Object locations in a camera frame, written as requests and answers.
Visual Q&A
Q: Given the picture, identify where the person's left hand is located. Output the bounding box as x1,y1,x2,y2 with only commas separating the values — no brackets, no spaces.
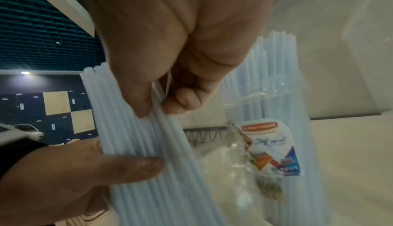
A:
0,138,165,226

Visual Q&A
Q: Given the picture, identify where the person's right hand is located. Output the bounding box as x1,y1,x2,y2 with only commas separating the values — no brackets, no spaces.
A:
82,0,282,119

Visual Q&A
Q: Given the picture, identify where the pack of white straws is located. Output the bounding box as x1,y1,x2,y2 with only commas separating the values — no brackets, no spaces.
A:
80,62,225,226

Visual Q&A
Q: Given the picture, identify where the small bunch of blue straws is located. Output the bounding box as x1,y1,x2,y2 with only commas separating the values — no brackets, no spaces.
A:
221,31,331,226

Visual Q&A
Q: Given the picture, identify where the clear plastic wrap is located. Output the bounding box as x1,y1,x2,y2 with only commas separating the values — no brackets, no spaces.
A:
196,79,308,226

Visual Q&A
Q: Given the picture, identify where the black left wristband with markers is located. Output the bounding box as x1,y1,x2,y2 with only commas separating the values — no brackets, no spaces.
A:
0,138,49,179

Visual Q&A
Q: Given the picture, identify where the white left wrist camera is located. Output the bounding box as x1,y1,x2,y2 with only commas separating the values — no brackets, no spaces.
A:
0,123,44,146

